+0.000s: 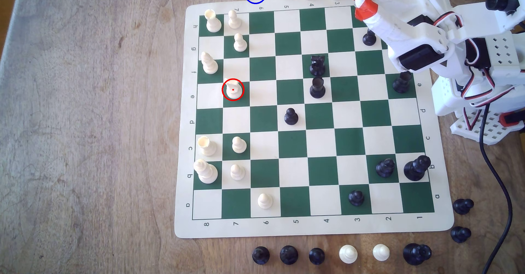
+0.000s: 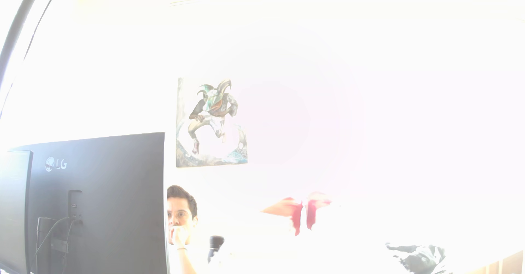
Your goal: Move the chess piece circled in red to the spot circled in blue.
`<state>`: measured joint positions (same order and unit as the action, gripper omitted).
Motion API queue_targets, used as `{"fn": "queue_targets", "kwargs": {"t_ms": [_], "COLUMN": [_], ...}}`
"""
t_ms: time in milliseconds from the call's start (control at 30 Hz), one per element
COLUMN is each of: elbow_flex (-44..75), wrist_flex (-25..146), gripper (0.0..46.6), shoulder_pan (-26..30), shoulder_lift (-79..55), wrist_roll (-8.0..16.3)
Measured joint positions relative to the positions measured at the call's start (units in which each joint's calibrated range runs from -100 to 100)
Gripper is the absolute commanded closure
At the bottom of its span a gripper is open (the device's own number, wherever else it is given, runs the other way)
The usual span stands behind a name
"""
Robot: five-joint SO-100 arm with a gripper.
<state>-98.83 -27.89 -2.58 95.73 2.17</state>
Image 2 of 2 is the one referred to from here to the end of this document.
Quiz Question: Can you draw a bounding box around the dark-haired person's head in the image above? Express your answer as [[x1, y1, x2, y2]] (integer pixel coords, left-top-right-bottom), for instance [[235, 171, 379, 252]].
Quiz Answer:
[[167, 185, 199, 246]]

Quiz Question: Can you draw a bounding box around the jester figure wall poster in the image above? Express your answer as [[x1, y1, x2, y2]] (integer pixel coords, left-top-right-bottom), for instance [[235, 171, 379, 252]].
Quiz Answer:
[[176, 77, 248, 168]]

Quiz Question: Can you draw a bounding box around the black monitor cable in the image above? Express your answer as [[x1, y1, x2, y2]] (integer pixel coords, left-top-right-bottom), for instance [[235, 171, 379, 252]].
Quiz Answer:
[[32, 217, 76, 274]]

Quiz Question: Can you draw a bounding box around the black plain monitor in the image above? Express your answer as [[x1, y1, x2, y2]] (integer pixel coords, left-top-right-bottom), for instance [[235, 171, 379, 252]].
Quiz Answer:
[[0, 150, 33, 274]]

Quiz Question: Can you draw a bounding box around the person's bare forearm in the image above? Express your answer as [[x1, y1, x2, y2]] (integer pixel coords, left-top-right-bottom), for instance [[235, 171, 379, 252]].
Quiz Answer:
[[175, 247, 197, 274]]

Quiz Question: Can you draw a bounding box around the black curved pole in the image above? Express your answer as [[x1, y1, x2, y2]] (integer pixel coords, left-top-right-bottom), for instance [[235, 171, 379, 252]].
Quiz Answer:
[[0, 0, 49, 91]]

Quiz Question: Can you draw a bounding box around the black microphone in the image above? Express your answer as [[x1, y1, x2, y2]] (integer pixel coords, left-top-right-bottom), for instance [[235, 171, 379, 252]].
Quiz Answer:
[[207, 235, 225, 265]]

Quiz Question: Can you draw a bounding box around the black cable pole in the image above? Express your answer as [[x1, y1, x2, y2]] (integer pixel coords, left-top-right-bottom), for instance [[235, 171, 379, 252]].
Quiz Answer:
[[0, 0, 67, 121]]

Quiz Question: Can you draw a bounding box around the black LG monitor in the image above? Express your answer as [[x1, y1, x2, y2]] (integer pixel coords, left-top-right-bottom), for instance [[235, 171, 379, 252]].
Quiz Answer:
[[8, 132, 170, 274]]

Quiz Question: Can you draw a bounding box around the person's bare hand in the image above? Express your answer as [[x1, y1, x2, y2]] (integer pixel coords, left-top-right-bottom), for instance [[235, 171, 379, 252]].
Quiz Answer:
[[170, 226, 190, 249]]

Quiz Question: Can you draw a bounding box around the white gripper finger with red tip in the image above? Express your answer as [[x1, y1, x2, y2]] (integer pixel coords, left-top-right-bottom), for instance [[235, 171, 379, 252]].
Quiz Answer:
[[193, 197, 304, 274], [305, 192, 415, 274]]

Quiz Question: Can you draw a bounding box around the dark grey cloth bundle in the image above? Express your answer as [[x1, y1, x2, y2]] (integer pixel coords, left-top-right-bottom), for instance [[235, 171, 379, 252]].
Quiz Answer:
[[386, 243, 448, 274]]

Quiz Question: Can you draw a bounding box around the black monitor stand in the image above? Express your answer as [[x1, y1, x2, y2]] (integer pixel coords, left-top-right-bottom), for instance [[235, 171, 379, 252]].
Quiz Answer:
[[36, 190, 83, 274]]

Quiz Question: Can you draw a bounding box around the brown wooden furniture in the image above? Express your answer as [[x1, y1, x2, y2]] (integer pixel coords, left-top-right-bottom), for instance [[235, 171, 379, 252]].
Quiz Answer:
[[468, 250, 525, 274]]

